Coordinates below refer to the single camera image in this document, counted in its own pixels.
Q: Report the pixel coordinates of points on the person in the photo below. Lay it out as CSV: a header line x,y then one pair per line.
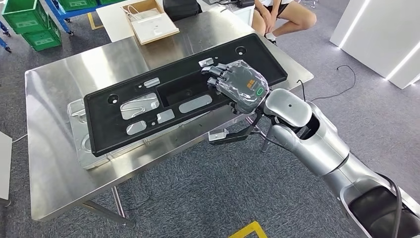
x,y
295,16

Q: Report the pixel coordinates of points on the white partition with light strips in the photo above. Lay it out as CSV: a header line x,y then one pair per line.
x,y
377,33

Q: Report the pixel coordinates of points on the white table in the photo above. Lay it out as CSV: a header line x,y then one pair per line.
x,y
111,23

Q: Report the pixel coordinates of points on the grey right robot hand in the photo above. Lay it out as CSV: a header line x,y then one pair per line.
x,y
246,88

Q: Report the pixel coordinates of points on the stamped silver metal panel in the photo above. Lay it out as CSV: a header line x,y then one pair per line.
x,y
82,154

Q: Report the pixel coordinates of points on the open cardboard box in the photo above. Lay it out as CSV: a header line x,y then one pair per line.
x,y
154,29

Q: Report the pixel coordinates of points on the black plastic plate holder part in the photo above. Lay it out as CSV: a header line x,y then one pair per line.
x,y
105,131

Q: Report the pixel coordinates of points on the stainless steel workbench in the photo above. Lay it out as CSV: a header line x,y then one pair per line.
x,y
59,98

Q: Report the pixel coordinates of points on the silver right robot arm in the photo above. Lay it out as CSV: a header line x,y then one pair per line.
x,y
321,148

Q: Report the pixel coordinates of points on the pale wrist camera on bracket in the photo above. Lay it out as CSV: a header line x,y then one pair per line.
x,y
218,134

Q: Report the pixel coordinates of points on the white board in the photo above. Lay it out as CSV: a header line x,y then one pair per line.
x,y
5,164

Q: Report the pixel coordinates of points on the black bag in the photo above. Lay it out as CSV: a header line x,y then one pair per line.
x,y
182,8

